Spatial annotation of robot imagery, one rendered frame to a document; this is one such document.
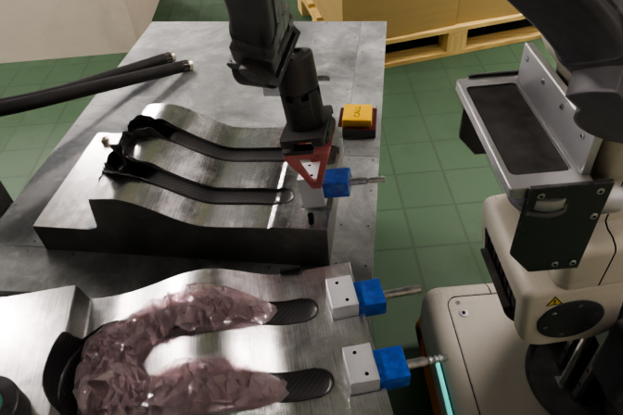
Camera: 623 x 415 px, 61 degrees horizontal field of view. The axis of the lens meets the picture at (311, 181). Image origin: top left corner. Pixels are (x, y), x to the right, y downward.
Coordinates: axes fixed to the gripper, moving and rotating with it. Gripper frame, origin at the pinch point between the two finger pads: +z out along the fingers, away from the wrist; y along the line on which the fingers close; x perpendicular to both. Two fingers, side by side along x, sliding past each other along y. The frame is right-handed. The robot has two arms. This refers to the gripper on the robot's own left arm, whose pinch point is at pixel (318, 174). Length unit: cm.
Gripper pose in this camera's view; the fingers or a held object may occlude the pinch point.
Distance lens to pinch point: 81.9
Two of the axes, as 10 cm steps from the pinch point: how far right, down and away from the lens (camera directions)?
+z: 1.9, 8.2, 5.3
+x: 9.7, -0.8, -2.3
